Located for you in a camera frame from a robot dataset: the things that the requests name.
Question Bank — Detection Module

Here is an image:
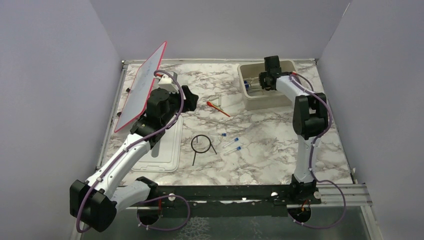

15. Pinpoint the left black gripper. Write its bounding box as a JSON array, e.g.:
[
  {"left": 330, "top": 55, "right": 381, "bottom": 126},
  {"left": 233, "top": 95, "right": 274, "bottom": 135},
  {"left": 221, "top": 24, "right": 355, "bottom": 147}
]
[{"left": 161, "top": 85, "right": 198, "bottom": 126}]

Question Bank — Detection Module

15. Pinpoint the black wire ring stand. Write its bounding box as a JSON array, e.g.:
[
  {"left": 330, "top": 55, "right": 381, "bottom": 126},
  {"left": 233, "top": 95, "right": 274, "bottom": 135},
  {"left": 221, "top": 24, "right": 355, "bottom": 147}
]
[{"left": 190, "top": 134, "right": 218, "bottom": 167}]

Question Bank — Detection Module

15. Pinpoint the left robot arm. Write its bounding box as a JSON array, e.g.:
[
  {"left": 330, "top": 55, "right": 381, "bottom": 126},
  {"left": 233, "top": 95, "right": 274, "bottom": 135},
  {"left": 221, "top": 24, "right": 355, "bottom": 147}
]
[{"left": 69, "top": 85, "right": 199, "bottom": 232}]

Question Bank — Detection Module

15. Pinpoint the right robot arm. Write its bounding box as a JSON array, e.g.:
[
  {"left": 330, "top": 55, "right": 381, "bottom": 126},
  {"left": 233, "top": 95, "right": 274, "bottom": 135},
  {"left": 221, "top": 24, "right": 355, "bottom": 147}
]
[{"left": 258, "top": 55, "right": 332, "bottom": 204}]

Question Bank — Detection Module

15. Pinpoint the red plastic spoon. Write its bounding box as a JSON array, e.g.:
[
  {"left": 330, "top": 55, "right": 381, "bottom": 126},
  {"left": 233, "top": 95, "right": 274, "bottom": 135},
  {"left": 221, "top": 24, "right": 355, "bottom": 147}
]
[{"left": 206, "top": 101, "right": 231, "bottom": 117}]

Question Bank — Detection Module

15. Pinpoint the beige plastic bin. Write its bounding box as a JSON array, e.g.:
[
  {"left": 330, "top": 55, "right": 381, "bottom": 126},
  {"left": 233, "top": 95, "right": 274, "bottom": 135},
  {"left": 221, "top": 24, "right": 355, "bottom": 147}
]
[{"left": 237, "top": 61, "right": 308, "bottom": 111}]

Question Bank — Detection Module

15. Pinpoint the blue cap test tube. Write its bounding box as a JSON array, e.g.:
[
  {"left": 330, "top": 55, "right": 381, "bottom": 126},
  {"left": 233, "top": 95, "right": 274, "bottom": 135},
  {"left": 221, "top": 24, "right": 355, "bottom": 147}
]
[
  {"left": 222, "top": 137, "right": 239, "bottom": 148},
  {"left": 224, "top": 146, "right": 242, "bottom": 156},
  {"left": 210, "top": 132, "right": 227, "bottom": 139}
]

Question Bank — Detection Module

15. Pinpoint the red framed whiteboard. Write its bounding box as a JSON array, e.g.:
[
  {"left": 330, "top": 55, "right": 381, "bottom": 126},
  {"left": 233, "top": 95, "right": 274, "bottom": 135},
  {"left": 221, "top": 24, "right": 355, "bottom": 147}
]
[{"left": 113, "top": 41, "right": 168, "bottom": 133}]

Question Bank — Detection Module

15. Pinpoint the white bin lid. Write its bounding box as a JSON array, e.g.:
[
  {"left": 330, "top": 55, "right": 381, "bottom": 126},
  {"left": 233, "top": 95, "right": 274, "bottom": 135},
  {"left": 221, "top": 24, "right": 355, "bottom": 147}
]
[{"left": 131, "top": 116, "right": 184, "bottom": 173}]

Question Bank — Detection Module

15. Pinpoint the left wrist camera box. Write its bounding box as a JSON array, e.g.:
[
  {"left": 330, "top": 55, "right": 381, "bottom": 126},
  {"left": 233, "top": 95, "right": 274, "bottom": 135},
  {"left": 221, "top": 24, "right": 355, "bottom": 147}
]
[{"left": 155, "top": 73, "right": 179, "bottom": 94}]

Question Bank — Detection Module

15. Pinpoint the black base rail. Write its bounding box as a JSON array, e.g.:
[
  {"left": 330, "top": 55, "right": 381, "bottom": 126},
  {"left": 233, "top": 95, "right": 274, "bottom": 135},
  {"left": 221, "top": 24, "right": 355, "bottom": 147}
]
[{"left": 125, "top": 184, "right": 332, "bottom": 220}]

